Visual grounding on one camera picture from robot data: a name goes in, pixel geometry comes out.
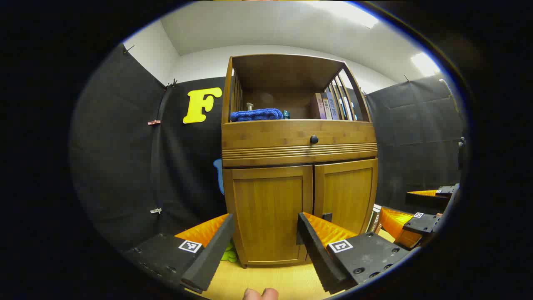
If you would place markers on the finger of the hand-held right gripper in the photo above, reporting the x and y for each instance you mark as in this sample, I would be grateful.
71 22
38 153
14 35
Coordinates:
422 223
424 201

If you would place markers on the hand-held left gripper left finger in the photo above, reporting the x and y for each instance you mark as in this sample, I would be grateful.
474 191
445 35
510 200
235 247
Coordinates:
208 258

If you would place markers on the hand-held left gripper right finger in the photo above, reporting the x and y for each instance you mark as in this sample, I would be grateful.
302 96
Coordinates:
316 254

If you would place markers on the wooden shoe cabinet door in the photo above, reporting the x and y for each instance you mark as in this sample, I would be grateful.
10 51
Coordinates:
266 208
345 187

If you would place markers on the wooden double-door shoe cabinet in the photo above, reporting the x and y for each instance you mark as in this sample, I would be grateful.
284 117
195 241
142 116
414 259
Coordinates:
287 68

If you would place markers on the wooden cabinet drawer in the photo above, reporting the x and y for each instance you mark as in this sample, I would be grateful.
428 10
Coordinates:
266 133

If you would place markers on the green frog toy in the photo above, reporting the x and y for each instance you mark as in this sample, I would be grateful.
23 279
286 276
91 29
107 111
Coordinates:
229 253

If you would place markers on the brown standing book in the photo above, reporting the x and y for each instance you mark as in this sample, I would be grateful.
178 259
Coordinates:
376 221

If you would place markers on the silver cloth clip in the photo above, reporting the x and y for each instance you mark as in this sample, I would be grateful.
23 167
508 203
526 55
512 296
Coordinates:
156 211

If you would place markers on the ceiling light panel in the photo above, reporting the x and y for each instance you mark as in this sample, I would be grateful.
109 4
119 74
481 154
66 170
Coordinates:
354 13
424 63

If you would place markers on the black round drawer knob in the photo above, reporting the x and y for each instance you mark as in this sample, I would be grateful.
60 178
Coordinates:
314 139

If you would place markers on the tan spine book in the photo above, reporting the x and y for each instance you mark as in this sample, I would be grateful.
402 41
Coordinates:
327 108

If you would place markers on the mauve spine book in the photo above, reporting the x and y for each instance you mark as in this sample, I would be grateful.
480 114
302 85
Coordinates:
317 107

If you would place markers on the blue folded towel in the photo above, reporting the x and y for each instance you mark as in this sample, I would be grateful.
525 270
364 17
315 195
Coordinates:
256 115

